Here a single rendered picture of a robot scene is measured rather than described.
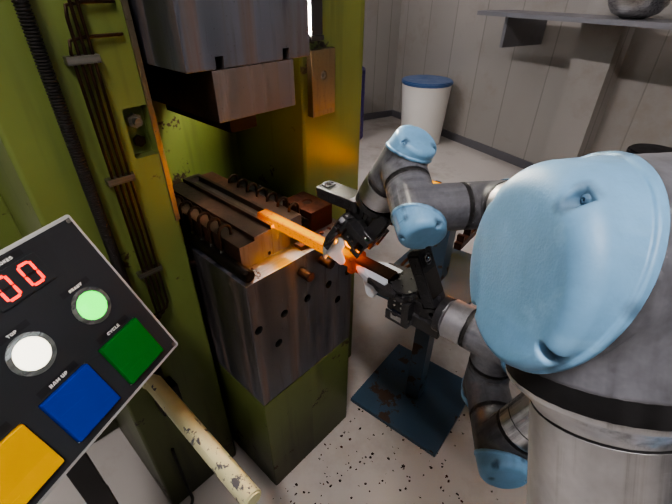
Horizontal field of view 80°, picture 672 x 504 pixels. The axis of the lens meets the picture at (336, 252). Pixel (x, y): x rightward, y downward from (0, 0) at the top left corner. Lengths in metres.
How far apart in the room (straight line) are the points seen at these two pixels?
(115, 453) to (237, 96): 1.46
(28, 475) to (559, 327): 0.61
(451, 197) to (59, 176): 0.69
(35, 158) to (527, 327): 0.82
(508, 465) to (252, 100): 0.78
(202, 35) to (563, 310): 0.72
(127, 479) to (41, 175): 1.23
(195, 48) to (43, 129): 0.30
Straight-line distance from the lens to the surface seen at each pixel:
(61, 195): 0.91
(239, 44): 0.85
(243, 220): 1.06
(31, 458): 0.67
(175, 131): 1.35
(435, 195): 0.61
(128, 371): 0.72
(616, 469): 0.28
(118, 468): 1.87
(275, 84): 0.91
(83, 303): 0.71
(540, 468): 0.31
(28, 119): 0.87
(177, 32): 0.79
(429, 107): 4.54
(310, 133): 1.21
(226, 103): 0.85
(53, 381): 0.68
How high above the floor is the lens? 1.50
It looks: 34 degrees down
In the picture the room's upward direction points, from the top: straight up
